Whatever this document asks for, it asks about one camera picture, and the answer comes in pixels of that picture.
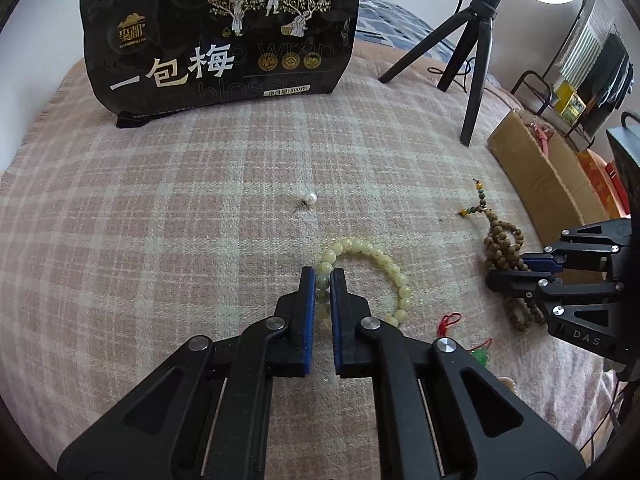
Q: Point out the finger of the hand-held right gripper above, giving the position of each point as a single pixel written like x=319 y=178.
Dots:
x=515 y=282
x=539 y=262

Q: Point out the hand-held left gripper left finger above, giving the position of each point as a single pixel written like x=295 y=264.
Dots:
x=308 y=305

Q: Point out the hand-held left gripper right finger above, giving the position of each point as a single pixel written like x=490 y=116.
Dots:
x=337 y=310

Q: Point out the orange red packet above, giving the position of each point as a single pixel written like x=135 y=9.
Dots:
x=600 y=175

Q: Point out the brown cardboard box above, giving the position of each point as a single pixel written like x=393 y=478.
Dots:
x=550 y=170

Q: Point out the yellow green box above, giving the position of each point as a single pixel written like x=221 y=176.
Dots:
x=570 y=101

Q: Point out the white pearl earring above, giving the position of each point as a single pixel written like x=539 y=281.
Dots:
x=310 y=199

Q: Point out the dark hanging clothes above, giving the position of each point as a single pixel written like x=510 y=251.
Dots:
x=611 y=80

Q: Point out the black metal rack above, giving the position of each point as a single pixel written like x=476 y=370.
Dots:
x=560 y=90

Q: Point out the pink plaid blanket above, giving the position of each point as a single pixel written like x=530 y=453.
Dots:
x=175 y=220

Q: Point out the black tripod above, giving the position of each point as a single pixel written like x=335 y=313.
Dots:
x=475 y=45

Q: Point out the blue patterned cloth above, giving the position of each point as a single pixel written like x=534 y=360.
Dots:
x=390 y=27

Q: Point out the black printed snack bag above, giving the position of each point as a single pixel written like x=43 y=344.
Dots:
x=220 y=35

